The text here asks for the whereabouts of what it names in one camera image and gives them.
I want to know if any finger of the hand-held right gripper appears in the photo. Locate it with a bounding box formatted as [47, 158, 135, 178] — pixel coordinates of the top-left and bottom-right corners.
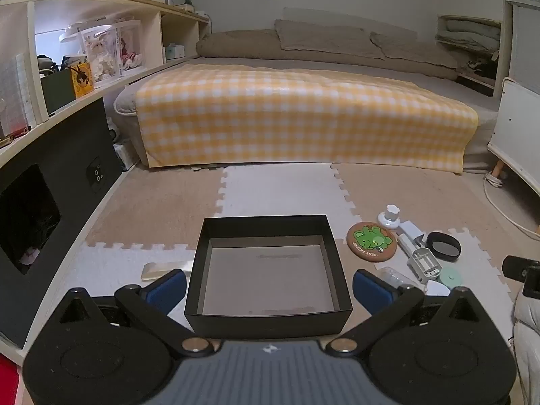
[502, 255, 540, 298]

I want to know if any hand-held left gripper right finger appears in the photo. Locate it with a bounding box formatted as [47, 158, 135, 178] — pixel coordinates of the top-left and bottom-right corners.
[325, 269, 481, 359]

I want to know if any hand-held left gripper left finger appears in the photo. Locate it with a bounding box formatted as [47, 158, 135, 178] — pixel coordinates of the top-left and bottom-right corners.
[58, 269, 216, 359]

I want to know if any clear plastic case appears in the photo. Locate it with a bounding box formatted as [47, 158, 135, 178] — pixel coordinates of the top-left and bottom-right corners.
[377, 267, 416, 290]

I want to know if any round cork coaster green frog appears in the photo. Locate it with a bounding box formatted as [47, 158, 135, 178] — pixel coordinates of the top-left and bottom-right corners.
[347, 222, 398, 259]

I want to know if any white open-housing handheld device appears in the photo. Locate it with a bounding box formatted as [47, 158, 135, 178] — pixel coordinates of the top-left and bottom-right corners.
[398, 235, 443, 284]

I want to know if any mint green tape measure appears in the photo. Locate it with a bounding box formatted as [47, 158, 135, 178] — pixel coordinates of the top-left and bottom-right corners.
[436, 265, 465, 288]

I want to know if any black cardboard box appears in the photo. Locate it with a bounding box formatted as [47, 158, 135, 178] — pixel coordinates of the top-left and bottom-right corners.
[184, 215, 354, 341]

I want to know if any white plug adapter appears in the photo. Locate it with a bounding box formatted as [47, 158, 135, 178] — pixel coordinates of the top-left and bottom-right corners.
[397, 219, 425, 241]

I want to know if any black oval band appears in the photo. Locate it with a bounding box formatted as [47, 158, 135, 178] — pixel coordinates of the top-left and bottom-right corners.
[425, 231, 461, 261]

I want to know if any white fluffy cloth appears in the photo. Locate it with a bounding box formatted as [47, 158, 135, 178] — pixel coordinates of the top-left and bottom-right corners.
[512, 290, 540, 405]

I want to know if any beige foam mat tile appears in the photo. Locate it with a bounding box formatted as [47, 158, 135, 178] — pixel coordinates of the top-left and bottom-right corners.
[332, 161, 526, 239]
[84, 164, 229, 252]

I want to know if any white panel with wooden leg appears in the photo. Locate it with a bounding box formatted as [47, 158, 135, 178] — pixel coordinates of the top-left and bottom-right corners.
[487, 77, 540, 197]

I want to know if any white patterned tissue box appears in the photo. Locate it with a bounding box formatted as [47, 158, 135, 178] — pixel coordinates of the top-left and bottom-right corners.
[113, 143, 138, 172]

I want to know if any bed with brown pillows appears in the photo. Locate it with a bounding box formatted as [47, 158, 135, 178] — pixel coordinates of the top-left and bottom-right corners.
[113, 56, 501, 173]

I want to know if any red object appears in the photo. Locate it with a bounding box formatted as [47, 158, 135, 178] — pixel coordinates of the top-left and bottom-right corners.
[0, 356, 23, 405]

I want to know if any yellow checked blanket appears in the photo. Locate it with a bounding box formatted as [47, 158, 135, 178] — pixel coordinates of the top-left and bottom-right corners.
[135, 64, 479, 175]

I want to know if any dark green box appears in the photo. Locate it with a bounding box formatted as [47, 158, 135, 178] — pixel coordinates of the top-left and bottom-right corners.
[40, 70, 77, 115]

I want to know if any orange printed box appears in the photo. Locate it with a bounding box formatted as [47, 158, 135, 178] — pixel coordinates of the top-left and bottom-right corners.
[70, 62, 95, 98]

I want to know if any folded grey bedding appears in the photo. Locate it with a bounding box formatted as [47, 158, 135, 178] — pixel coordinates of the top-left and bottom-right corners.
[436, 17, 501, 58]

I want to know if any beige pillow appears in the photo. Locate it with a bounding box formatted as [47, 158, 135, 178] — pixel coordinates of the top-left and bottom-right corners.
[370, 31, 459, 71]
[275, 20, 385, 60]

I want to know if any clear doll display case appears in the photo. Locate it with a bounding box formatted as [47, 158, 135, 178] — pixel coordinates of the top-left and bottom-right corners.
[79, 20, 143, 82]

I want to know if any long beige duvet roll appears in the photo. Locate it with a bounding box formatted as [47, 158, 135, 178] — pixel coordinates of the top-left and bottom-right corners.
[196, 29, 459, 81]

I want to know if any white wooden shelf unit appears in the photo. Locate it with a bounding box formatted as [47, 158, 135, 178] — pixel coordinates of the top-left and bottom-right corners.
[0, 0, 212, 169]

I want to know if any white cable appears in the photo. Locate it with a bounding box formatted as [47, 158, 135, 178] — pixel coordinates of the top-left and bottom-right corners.
[483, 172, 540, 238]

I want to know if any black switch plate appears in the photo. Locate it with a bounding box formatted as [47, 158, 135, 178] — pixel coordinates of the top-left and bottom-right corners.
[86, 158, 106, 193]

